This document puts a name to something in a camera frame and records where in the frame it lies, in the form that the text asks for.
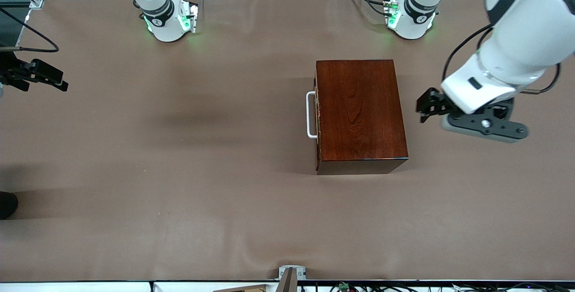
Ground black left arm base cables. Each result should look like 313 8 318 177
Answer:
343 0 407 18

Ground brown table mat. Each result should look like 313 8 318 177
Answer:
0 0 575 283

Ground grey metal clamp bracket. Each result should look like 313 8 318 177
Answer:
278 265 307 282

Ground white metal drawer handle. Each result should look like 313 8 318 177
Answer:
306 91 319 139

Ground dark brown wooden cabinet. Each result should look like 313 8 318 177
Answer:
314 59 409 176

